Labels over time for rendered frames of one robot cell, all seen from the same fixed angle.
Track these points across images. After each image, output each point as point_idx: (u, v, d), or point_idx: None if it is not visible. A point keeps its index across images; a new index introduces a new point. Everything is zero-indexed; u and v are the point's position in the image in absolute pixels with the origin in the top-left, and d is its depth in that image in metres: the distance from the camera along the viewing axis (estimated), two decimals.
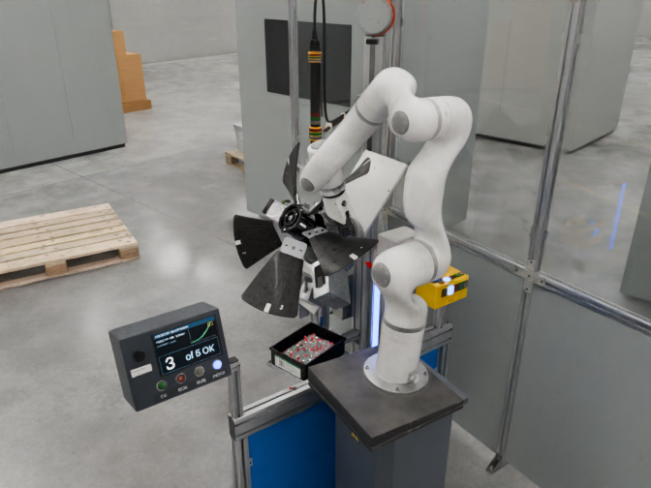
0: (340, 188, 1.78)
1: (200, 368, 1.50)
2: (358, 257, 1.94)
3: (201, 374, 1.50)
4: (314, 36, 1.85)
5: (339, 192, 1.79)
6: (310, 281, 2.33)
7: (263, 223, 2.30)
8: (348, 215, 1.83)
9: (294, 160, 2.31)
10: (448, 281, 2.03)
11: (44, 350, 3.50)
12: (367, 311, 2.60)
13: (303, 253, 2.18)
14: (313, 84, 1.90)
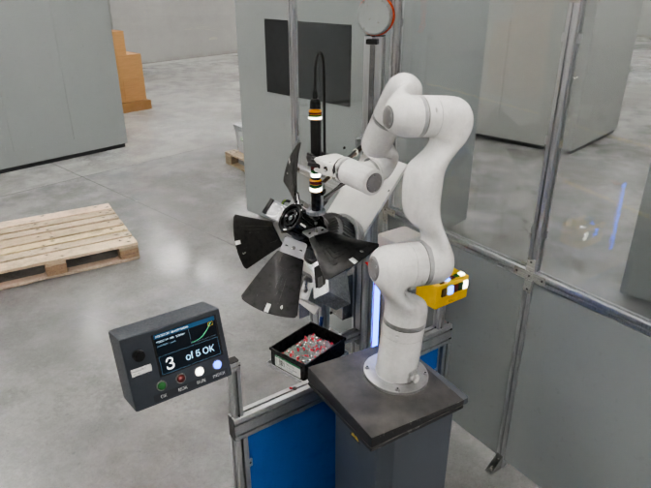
0: (335, 173, 1.87)
1: (200, 368, 1.50)
2: (267, 313, 2.12)
3: (201, 374, 1.50)
4: (314, 96, 1.92)
5: (334, 171, 1.88)
6: (310, 281, 2.33)
7: (294, 182, 2.27)
8: (317, 167, 1.94)
9: None
10: (448, 281, 2.03)
11: (44, 350, 3.50)
12: (367, 311, 2.60)
13: None
14: (313, 140, 1.98)
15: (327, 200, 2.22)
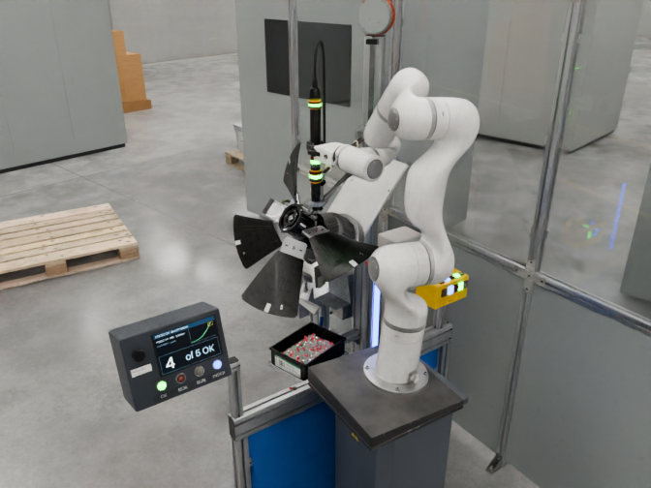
0: (335, 161, 1.85)
1: (200, 368, 1.50)
2: (235, 245, 2.41)
3: (201, 374, 1.50)
4: (314, 85, 1.91)
5: (335, 159, 1.87)
6: (310, 281, 2.33)
7: (328, 192, 2.12)
8: (317, 155, 1.92)
9: (325, 263, 1.98)
10: (448, 281, 2.03)
11: (44, 350, 3.50)
12: (367, 311, 2.60)
13: None
14: (313, 130, 1.97)
15: None
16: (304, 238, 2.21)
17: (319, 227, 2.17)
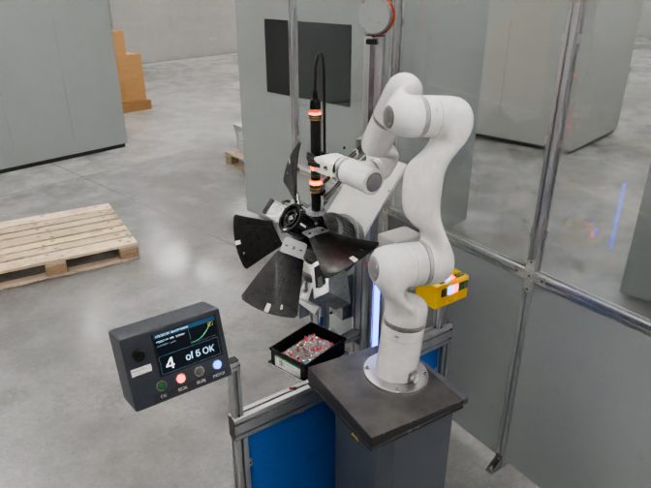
0: (335, 173, 1.87)
1: (200, 368, 1.50)
2: (235, 245, 2.41)
3: (201, 374, 1.50)
4: (314, 96, 1.92)
5: (334, 170, 1.88)
6: (310, 281, 2.33)
7: (328, 192, 2.12)
8: (317, 166, 1.94)
9: (325, 260, 1.98)
10: (448, 281, 2.03)
11: (44, 350, 3.50)
12: (367, 311, 2.60)
13: None
14: (313, 140, 1.98)
15: None
16: (304, 238, 2.21)
17: (319, 228, 2.17)
